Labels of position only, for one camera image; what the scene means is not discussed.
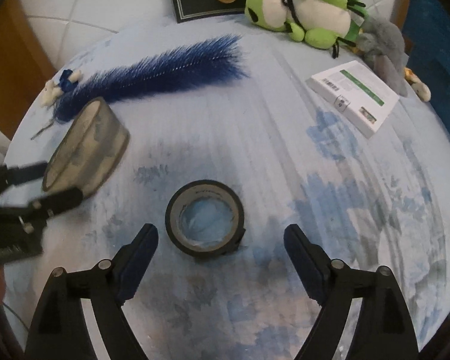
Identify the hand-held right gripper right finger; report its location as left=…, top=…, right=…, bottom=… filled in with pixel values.
left=283, top=224, right=421, bottom=360

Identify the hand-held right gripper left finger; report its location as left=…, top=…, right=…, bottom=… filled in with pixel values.
left=24, top=223, right=160, bottom=360

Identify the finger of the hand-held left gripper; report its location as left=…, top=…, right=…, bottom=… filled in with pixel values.
left=0, top=161, right=49, bottom=196
left=0, top=187, right=84, bottom=220

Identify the black tape roll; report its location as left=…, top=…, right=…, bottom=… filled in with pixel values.
left=165, top=180, right=246, bottom=259

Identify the blue plastic crate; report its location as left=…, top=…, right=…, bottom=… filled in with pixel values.
left=401, top=0, right=450, bottom=128

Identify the flat white box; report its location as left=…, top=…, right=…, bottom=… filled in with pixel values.
left=305, top=60, right=400, bottom=140

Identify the blue feather duster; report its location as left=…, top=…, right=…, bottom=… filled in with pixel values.
left=30, top=34, right=252, bottom=141

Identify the small orange white plush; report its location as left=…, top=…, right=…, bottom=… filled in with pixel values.
left=403, top=67, right=432, bottom=102

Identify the grey plush toy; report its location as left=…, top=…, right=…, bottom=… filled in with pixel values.
left=354, top=17, right=409, bottom=96

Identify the green frog plush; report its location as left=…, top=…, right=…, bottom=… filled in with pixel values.
left=245, top=0, right=368, bottom=59

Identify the small white blue bear keychain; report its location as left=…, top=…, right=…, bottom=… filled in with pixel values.
left=40, top=69, right=84, bottom=107

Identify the brown wooden wall column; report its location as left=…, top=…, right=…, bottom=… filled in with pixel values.
left=0, top=0, right=57, bottom=139

